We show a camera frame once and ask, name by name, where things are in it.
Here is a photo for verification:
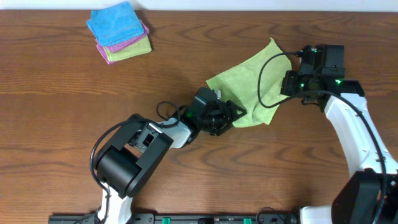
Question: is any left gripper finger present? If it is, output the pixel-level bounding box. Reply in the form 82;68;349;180
210;123;233;136
225;100;247;119

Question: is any light green microfiber cloth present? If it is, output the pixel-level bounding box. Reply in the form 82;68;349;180
206;39;292;128

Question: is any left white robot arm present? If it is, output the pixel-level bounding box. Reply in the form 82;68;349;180
90;99;247;223

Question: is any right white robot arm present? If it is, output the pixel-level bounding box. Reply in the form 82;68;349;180
280;45;397;224

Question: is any folded green cloth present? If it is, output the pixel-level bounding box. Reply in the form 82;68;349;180
104;37;152;62

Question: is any folded pink cloth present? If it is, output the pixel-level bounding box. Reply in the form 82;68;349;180
96;21;149;64

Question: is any folded blue cloth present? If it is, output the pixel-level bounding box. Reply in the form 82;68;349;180
86;1;144;47

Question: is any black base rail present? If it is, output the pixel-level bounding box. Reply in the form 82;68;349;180
48;213;301;224

